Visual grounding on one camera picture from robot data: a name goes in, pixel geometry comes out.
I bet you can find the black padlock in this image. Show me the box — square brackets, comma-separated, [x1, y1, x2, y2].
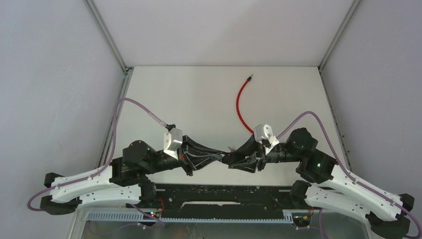
[219, 147, 241, 168]

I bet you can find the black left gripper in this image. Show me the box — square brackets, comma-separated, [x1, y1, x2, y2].
[143, 135, 222, 176]

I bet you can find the red cable lock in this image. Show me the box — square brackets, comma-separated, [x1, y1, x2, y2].
[235, 74, 253, 134]

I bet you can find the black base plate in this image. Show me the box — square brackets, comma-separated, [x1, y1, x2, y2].
[125, 183, 327, 223]

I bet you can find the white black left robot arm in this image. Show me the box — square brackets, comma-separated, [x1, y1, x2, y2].
[40, 135, 227, 215]

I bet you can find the aluminium frame rail right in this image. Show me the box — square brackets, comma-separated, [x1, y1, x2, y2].
[320, 0, 370, 180]

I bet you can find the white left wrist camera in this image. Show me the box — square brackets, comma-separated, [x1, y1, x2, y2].
[163, 128, 183, 160]

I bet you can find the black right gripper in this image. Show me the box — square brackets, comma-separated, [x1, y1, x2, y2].
[227, 133, 302, 172]

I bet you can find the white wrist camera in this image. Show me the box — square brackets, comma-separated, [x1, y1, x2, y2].
[163, 128, 183, 160]
[253, 124, 280, 155]

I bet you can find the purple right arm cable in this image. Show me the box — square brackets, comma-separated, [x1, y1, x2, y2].
[277, 111, 422, 239]

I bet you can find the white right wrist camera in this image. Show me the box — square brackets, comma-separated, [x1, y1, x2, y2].
[253, 124, 280, 155]

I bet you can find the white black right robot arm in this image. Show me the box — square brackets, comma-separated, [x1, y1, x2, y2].
[222, 125, 414, 239]

